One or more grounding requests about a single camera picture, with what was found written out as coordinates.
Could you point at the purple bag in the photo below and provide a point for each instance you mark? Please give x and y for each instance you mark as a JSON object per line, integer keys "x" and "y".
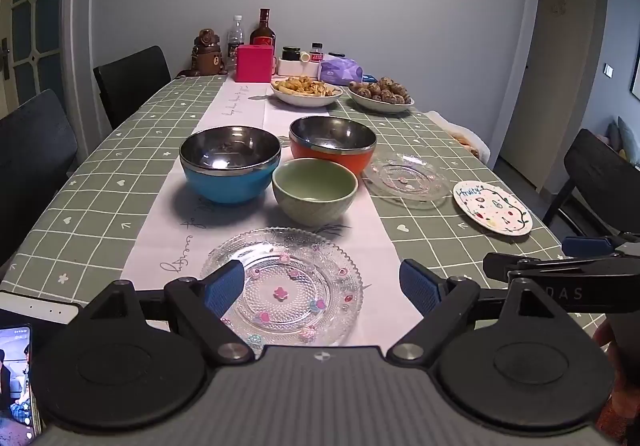
{"x": 340, "y": 70}

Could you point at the green checked tablecloth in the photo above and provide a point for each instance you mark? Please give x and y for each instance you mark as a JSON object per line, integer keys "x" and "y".
{"x": 100, "y": 196}

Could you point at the smartphone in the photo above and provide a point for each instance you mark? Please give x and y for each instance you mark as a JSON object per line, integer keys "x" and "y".
{"x": 17, "y": 386}

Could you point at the blue steel bowl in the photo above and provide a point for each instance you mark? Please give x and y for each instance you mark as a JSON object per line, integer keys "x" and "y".
{"x": 225, "y": 186}

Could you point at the green ceramic bowl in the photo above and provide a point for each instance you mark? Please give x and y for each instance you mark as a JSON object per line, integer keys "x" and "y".
{"x": 310, "y": 206}

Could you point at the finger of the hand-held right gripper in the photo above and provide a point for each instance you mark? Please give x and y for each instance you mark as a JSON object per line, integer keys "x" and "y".
{"x": 585, "y": 246}
{"x": 550, "y": 266}

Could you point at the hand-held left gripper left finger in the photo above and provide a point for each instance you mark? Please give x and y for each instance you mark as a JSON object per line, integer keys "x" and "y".
{"x": 225, "y": 286}

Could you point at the small red label bottle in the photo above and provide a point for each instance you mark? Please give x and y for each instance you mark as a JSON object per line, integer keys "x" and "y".
{"x": 316, "y": 54}

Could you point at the glass panel door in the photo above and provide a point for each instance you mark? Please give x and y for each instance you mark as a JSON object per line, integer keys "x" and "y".
{"x": 35, "y": 0}

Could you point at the brown liquor bottle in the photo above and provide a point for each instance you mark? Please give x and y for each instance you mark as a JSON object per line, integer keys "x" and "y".
{"x": 262, "y": 33}

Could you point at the wooden door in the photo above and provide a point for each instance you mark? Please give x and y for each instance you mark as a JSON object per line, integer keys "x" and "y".
{"x": 550, "y": 75}

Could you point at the white power bank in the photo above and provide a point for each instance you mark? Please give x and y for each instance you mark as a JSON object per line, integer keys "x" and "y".
{"x": 35, "y": 307}

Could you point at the picture frame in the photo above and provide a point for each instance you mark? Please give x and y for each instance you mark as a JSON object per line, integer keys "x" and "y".
{"x": 636, "y": 70}

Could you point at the large flowered glass plate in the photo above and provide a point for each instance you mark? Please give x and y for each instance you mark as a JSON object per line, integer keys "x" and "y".
{"x": 290, "y": 276}

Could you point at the white table runner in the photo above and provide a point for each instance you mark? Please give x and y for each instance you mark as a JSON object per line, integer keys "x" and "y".
{"x": 170, "y": 236}

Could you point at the black chair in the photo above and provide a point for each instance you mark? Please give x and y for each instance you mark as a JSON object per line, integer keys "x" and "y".
{"x": 132, "y": 85}
{"x": 595, "y": 175}

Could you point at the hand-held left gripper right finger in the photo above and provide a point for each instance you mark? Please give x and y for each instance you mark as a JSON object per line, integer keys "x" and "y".
{"x": 417, "y": 286}

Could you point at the pink box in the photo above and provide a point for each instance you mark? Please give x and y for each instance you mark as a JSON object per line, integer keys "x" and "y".
{"x": 255, "y": 63}

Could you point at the white bowl of nuts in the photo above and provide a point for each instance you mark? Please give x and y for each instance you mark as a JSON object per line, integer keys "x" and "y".
{"x": 380, "y": 98}

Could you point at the white box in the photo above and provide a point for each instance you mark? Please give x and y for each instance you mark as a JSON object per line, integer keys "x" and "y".
{"x": 295, "y": 69}

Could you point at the clear water bottle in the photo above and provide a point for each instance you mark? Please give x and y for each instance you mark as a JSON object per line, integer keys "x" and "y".
{"x": 234, "y": 43}

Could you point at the orange steel bowl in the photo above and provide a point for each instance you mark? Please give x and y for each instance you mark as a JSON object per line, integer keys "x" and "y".
{"x": 345, "y": 163}

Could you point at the dark blue wooden chair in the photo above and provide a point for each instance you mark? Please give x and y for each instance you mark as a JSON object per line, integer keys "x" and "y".
{"x": 35, "y": 160}

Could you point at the brown bear bottle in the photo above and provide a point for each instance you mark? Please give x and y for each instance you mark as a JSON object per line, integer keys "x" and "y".
{"x": 207, "y": 55}

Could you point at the plastic bag of food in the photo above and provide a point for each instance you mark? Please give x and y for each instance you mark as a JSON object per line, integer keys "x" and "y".
{"x": 470, "y": 135}

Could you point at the black jar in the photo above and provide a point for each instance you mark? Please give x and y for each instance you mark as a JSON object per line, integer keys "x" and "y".
{"x": 291, "y": 53}

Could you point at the white painted plate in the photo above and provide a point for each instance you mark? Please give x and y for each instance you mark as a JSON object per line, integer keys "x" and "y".
{"x": 495, "y": 208}

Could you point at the light switch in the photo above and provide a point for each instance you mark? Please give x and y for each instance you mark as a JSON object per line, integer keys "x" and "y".
{"x": 608, "y": 70}

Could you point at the person's right hand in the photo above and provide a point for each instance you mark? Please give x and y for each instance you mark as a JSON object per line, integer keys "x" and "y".
{"x": 605, "y": 336}

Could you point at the small glass plate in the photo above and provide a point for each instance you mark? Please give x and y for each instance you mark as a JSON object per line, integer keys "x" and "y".
{"x": 405, "y": 181}

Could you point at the white bowl of fries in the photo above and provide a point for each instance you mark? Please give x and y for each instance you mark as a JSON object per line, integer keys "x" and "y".
{"x": 305, "y": 93}

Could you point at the sofa cushion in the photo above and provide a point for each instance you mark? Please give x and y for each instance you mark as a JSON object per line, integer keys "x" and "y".
{"x": 625, "y": 135}

